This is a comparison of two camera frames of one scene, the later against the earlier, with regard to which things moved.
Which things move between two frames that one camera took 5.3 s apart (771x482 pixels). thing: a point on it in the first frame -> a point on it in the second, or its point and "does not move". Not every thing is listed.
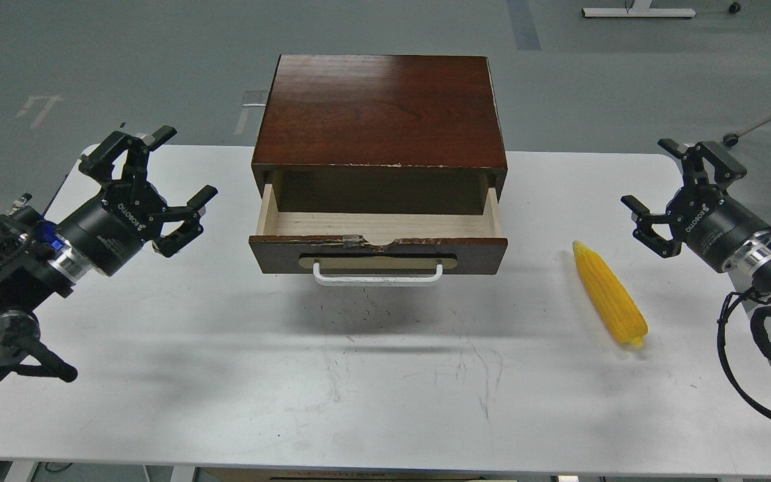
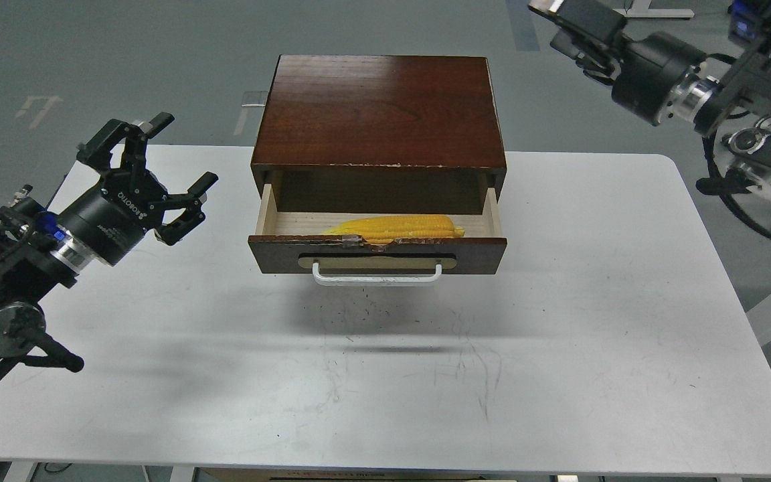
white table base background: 638,9 does not move
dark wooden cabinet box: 381,134 does not move
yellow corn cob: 624,314 -> 385,229
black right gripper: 710,223 -> 656,78
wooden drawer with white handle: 343,250 does not move
